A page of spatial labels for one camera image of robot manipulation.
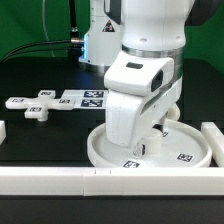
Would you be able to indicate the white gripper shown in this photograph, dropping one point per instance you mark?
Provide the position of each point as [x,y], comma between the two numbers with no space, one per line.
[141,91]

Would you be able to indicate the black cable connector post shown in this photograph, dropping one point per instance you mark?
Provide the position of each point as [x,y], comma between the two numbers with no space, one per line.
[74,33]

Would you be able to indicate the white fence bar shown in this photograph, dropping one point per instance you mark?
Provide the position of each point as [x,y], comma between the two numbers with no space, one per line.
[215,139]
[111,181]

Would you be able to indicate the white marker plate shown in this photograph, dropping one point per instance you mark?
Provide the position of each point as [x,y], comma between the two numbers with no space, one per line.
[87,99]

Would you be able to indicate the white right fence bar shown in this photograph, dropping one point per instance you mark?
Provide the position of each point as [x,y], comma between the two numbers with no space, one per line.
[215,139]

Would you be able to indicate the white left fence block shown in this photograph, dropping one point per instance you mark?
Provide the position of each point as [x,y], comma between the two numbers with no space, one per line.
[2,131]

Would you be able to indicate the white cross-shaped table base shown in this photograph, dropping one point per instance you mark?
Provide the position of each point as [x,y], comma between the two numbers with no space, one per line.
[37,108]

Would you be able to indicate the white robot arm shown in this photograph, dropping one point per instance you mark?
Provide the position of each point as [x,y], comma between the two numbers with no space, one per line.
[150,29]

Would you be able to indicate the white round table top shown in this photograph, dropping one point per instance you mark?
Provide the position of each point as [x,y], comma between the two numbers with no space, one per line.
[178,145]

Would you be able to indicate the white front fence bar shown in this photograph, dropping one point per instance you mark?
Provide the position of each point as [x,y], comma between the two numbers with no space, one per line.
[111,181]

